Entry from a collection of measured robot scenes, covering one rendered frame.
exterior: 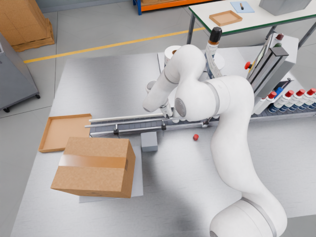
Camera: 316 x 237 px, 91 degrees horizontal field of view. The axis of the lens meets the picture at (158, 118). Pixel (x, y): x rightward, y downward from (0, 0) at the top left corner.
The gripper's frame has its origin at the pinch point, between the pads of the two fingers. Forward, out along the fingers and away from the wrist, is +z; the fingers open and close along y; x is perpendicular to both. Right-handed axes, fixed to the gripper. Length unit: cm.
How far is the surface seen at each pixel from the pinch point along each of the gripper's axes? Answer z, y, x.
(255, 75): -32, -14, -43
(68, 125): -14, 6, 72
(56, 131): -17, 2, 80
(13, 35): -20, 237, 246
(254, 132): 31, -14, -52
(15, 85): -7, 103, 189
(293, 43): -36, -8, -58
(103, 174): -29, -39, 28
